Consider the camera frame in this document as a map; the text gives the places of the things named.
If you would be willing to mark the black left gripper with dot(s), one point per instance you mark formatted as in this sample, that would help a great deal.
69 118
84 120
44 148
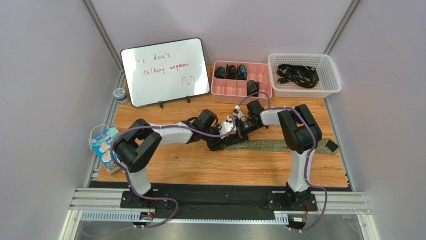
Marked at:
217 142

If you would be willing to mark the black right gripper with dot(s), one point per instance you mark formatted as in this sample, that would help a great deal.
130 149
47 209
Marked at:
244 126

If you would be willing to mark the green patterned tie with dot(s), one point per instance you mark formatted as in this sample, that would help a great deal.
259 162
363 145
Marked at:
325 146

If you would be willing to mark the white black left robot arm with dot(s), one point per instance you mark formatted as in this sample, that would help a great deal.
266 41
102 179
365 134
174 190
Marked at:
133 149

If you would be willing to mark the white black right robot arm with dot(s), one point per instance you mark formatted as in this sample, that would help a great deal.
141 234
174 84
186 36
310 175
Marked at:
301 134

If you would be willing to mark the rolled dark tie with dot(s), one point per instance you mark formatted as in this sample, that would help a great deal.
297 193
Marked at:
242 72
231 72
220 73
253 88

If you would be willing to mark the pink divided organizer box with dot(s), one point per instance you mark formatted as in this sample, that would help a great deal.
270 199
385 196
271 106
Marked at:
228 91

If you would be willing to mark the white plastic basket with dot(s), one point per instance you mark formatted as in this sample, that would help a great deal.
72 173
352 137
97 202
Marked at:
330 81

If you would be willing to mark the black camouflage tie in basket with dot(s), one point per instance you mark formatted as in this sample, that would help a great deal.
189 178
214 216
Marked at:
303 76

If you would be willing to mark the light blue power adapter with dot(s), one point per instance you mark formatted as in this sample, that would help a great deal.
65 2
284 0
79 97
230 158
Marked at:
112 132

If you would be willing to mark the small patterned round jar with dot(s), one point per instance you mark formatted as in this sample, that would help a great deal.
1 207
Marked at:
121 96

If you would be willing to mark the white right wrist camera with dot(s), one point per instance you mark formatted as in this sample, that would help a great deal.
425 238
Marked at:
238 114

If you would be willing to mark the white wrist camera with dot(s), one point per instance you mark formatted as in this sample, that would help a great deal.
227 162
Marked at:
227 128
238 114

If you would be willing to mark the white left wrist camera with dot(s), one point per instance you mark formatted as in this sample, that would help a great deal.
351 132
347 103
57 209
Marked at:
227 128

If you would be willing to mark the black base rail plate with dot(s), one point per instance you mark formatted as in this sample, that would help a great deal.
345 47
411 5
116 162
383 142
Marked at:
211 202

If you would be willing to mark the white whiteboard black frame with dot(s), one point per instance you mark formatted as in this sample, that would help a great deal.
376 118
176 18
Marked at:
165 72

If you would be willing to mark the aluminium frame rail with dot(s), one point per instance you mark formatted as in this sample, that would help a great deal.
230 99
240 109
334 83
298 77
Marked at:
103 204

